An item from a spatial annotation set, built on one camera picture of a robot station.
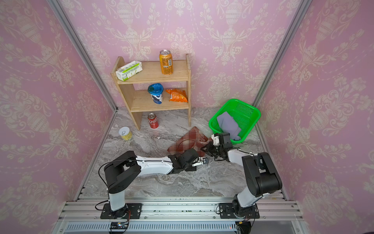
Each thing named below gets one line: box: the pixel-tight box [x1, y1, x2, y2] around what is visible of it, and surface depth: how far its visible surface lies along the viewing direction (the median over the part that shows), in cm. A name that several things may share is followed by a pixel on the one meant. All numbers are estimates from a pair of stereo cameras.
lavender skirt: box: [217, 111, 242, 141], surface depth 104 cm
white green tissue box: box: [115, 60, 144, 82], surface depth 76 cm
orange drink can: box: [158, 49, 174, 76], surface depth 73 cm
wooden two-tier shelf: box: [111, 53, 192, 131], surface depth 81 cm
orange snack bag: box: [165, 88, 189, 103], surface depth 94 cm
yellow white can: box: [118, 126, 133, 141], surface depth 102 cm
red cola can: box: [147, 112, 159, 129], surface depth 104 cm
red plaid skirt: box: [167, 126, 212, 157], surface depth 102 cm
